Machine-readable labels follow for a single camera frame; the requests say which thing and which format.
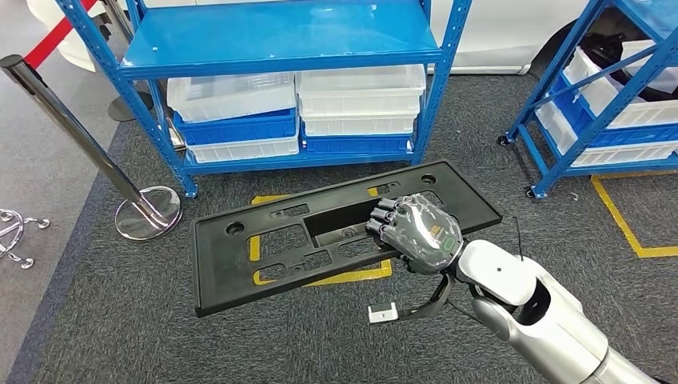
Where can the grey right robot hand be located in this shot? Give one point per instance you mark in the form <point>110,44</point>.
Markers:
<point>423,233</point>

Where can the black plastic license plate frame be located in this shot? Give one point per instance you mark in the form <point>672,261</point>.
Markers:
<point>222,286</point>

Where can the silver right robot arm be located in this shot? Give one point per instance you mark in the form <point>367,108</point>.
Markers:
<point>556,318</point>

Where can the blue metal shelf rack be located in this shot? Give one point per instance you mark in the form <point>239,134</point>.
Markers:
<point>577,143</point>
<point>265,32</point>

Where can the black part in bin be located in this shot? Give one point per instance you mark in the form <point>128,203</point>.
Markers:
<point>604,50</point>

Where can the translucent white plastic bin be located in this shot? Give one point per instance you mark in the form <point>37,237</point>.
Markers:
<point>360,87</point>
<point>228,98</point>
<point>243,151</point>
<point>556,127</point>
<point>360,125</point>
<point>604,93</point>
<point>638,53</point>

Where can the yellow floor tape square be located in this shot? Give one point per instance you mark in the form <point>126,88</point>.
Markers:
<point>620,217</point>

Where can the white car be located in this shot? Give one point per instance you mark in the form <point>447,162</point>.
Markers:
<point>503,32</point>

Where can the chrome chair base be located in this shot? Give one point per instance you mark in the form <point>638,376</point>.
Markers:
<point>13,228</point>

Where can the red barrier belt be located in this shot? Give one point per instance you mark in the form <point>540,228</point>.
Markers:
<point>53,40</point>

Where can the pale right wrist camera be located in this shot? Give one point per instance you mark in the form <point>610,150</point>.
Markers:
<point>382,312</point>

